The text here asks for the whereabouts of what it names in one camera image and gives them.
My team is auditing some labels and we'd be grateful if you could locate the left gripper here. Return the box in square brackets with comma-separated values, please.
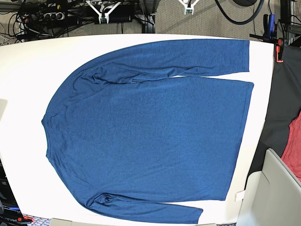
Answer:
[178, 0, 199, 10]

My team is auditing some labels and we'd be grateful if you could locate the black aluminium frame post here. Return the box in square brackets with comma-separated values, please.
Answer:
[139, 0, 158, 34]

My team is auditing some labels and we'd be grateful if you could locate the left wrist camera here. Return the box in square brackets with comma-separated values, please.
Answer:
[184, 8, 193, 15]

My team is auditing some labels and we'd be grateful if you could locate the red black clamp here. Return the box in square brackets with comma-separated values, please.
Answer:
[276, 38, 285, 63]

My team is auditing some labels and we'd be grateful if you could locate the blue handled tool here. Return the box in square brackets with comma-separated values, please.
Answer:
[268, 14, 275, 39]

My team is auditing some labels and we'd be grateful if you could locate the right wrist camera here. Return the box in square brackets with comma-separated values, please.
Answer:
[98, 16, 109, 24]

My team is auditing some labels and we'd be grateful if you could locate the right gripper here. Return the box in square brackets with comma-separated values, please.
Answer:
[86, 0, 120, 18]

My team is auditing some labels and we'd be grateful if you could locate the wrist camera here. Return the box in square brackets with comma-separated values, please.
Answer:
[184, 8, 193, 15]
[98, 16, 109, 24]

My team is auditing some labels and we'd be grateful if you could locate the dark grey cloth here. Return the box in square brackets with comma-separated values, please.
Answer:
[247, 46, 301, 176]

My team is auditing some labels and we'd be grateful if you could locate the red cloth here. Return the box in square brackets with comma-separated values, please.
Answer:
[281, 115, 301, 181]

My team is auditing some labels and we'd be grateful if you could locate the grey plastic bin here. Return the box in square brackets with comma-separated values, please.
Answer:
[236, 148, 301, 226]

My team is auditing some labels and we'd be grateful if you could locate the small red clamp bottom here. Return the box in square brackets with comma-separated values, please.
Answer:
[17, 216, 34, 223]

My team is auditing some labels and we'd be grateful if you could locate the black box with label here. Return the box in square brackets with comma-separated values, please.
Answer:
[0, 163, 22, 226]

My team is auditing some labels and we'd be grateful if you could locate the blue long-sleeve shirt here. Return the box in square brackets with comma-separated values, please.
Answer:
[42, 39, 253, 224]

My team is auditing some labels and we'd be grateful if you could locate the white power strip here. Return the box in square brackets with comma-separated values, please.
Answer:
[42, 12, 65, 21]

